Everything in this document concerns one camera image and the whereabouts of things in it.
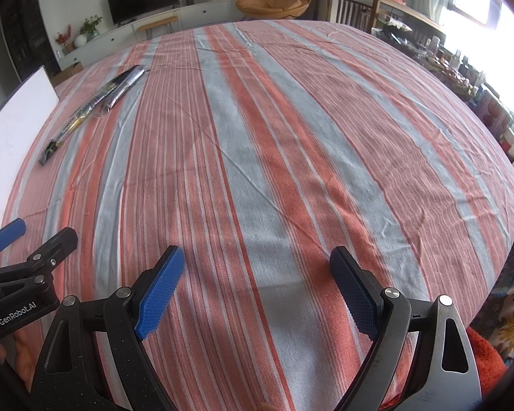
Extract floral printed cloth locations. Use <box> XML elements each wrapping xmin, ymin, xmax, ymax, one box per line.
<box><xmin>471</xmin><ymin>244</ymin><xmax>514</xmax><ymax>369</ymax></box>

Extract white low cabinet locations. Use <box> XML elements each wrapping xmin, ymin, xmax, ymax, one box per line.
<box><xmin>56</xmin><ymin>0</ymin><xmax>232</xmax><ymax>69</ymax></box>

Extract white cardboard box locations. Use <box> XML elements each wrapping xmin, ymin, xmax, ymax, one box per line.
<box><xmin>0</xmin><ymin>65</ymin><xmax>61</xmax><ymax>232</ymax></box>

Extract wooden railing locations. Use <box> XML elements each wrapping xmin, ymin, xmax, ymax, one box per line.
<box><xmin>328</xmin><ymin>0</ymin><xmax>446</xmax><ymax>43</ymax></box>

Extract person's left hand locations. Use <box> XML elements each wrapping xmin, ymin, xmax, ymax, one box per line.
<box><xmin>0</xmin><ymin>332</ymin><xmax>38</xmax><ymax>379</ymax></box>

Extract clutter of jars and boxes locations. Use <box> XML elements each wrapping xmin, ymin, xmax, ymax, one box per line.
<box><xmin>370</xmin><ymin>13</ymin><xmax>514</xmax><ymax>163</ymax></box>

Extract window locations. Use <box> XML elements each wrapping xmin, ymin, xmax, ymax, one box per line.
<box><xmin>441</xmin><ymin>0</ymin><xmax>514</xmax><ymax>112</ymax></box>

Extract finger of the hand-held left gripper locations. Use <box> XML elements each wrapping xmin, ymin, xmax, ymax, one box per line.
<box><xmin>0</xmin><ymin>217</ymin><xmax>27</xmax><ymax>267</ymax></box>
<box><xmin>0</xmin><ymin>227</ymin><xmax>79</xmax><ymax>295</ymax></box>

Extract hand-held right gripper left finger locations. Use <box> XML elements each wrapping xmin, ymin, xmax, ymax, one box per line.
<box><xmin>31</xmin><ymin>245</ymin><xmax>186</xmax><ymax>411</ymax></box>

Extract long black yellow packet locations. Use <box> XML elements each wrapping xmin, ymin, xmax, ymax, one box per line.
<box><xmin>38</xmin><ymin>83</ymin><xmax>116</xmax><ymax>167</ymax></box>

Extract orange grey striped cloth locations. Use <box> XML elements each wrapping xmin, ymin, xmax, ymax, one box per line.
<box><xmin>0</xmin><ymin>19</ymin><xmax>514</xmax><ymax>411</ymax></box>

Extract red flower arrangement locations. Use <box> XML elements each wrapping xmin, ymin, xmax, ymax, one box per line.
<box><xmin>55</xmin><ymin>25</ymin><xmax>73</xmax><ymax>54</ymax></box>

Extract wooden stool metal legs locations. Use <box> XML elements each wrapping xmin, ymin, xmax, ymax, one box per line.
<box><xmin>136</xmin><ymin>15</ymin><xmax>180</xmax><ymax>39</ymax></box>

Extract long silvery dark packet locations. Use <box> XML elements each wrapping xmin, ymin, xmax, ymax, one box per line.
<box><xmin>95</xmin><ymin>65</ymin><xmax>150</xmax><ymax>117</ymax></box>

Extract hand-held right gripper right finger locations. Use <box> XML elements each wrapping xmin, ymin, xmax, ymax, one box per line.
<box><xmin>329</xmin><ymin>245</ymin><xmax>482</xmax><ymax>411</ymax></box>

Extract green plant in vase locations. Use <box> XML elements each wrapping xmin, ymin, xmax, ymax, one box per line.
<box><xmin>78</xmin><ymin>15</ymin><xmax>103</xmax><ymax>39</ymax></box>

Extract dark display cabinet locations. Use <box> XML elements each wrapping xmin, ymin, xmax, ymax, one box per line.
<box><xmin>0</xmin><ymin>6</ymin><xmax>61</xmax><ymax>80</ymax></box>

